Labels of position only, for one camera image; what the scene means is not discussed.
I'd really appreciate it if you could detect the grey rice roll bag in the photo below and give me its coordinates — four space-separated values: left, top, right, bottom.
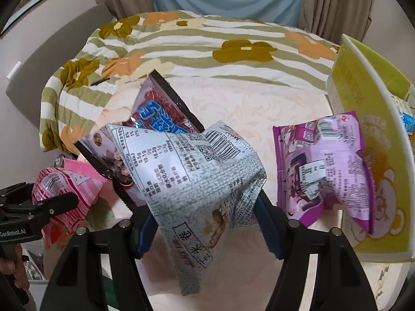
106 119 268 297

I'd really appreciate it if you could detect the cream blue snack bag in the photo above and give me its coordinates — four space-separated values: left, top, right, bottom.
390 83 414 136

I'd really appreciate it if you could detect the left human hand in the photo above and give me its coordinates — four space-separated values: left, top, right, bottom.
0 244 30 291

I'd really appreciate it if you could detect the pink striped snack bag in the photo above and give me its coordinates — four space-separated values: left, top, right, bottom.
32 158 108 249

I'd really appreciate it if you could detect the purple snack bag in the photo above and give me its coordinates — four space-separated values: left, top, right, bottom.
272 112 375 234

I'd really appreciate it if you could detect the grey bed headboard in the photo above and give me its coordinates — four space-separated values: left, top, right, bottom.
6 4 113 128

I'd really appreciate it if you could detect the dark anime snack bag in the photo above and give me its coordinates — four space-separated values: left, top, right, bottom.
75 70 204 207

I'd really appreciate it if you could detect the green cardboard box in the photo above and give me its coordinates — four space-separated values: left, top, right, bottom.
326 34 414 263

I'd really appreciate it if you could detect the floral striped blanket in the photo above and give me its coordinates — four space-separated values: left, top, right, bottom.
39 10 339 153

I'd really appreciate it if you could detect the beige right curtain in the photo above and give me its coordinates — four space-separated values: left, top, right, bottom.
299 0 373 44

